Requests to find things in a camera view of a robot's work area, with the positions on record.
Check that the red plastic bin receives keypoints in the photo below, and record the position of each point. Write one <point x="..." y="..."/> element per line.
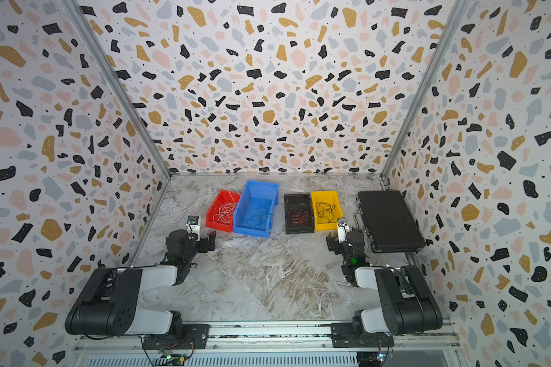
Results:
<point x="220" y="215"/>

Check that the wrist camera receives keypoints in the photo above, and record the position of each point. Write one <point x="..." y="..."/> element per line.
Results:
<point x="343" y="229"/>
<point x="193" y="224"/>

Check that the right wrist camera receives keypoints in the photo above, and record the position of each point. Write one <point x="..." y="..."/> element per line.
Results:
<point x="343" y="229"/>

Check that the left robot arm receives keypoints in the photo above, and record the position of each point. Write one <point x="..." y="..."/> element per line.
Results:
<point x="108" y="306"/>

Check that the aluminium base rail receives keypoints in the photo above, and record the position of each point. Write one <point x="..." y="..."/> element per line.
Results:
<point x="278" y="343"/>

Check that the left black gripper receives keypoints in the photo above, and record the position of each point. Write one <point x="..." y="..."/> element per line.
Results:
<point x="201" y="243"/>

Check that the black briefcase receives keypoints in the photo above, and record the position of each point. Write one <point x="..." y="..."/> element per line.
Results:
<point x="388" y="223"/>

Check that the black plastic bin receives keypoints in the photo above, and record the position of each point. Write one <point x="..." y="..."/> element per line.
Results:
<point x="299" y="216"/>

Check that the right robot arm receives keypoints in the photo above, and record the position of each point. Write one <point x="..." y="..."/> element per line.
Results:
<point x="406" y="304"/>

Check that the blue plastic bin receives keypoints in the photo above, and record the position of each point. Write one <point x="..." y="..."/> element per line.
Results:
<point x="255" y="208"/>

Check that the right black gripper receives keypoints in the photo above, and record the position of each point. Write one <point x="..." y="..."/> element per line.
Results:
<point x="334" y="244"/>

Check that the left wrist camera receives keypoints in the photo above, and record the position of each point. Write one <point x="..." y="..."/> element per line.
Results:
<point x="193" y="224"/>

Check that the yellow plastic bin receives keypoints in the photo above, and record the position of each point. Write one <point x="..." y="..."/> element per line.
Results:
<point x="327" y="209"/>

